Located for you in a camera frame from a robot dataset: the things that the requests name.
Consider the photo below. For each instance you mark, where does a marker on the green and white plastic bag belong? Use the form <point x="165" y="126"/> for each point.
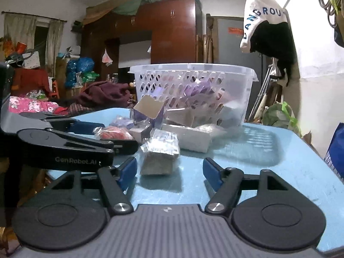
<point x="279" y="117"/>

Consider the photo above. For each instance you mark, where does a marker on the beige box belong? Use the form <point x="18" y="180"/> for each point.
<point x="160" y="153"/>

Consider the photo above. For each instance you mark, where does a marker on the blue shopping bag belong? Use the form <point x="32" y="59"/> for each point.
<point x="336" y="156"/>

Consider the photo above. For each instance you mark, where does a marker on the beige curtain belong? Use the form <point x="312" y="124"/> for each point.
<point x="55" y="43"/>

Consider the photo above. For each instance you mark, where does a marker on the red item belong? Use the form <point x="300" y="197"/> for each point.
<point x="115" y="133"/>

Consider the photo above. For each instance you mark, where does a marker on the purple item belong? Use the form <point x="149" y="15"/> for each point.
<point x="121" y="122"/>

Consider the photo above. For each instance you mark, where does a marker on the black hanging garment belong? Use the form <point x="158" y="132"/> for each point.
<point x="279" y="48"/>

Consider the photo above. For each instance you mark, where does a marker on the red door sign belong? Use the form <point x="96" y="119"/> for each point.
<point x="236" y="31"/>

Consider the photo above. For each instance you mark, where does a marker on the black television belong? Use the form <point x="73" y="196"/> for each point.
<point x="125" y="75"/>

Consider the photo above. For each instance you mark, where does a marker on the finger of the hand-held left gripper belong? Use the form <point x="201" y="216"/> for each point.
<point x="87" y="126"/>
<point x="125" y="147"/>

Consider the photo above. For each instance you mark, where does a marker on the blue plastic bags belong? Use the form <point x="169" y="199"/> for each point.
<point x="79" y="70"/>

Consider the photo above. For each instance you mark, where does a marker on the white plastic basket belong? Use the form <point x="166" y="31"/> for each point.
<point x="193" y="72"/>

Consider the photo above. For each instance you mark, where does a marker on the small grey box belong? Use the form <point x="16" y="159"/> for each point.
<point x="139" y="133"/>

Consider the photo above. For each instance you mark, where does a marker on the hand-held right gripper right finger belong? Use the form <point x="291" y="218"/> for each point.
<point x="211" y="172"/>

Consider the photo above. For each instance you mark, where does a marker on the long white box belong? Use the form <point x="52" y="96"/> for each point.
<point x="192" y="138"/>

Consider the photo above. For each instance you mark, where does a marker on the olive hanging bag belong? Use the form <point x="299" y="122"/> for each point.
<point x="339" y="27"/>

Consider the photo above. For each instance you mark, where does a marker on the grey door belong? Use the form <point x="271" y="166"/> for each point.
<point x="231" y="51"/>

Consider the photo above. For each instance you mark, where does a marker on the pink floral bedding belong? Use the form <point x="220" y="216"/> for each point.
<point x="32" y="105"/>

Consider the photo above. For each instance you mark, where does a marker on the brown wooden wardrobe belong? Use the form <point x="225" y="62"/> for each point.
<point x="172" y="32"/>

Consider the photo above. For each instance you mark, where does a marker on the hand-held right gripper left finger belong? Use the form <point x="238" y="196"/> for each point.
<point x="127" y="172"/>

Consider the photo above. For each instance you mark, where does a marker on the maroon blanket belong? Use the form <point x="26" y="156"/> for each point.
<point x="104" y="95"/>

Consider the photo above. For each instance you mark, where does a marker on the pink hanging plastic bag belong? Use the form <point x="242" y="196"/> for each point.
<point x="107" y="57"/>

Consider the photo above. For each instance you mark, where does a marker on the white patterned gift bag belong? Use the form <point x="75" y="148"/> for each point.
<point x="31" y="60"/>

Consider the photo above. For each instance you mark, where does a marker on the red plastic stool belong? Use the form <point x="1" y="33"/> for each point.
<point x="54" y="90"/>

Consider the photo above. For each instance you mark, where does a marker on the red cloth covered furniture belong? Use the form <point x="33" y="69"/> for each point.
<point x="29" y="82"/>

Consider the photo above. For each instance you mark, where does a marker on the metal crutches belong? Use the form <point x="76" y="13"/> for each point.
<point x="262" y="86"/>

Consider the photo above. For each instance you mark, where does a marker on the green tarp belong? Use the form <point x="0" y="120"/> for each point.
<point x="134" y="4"/>

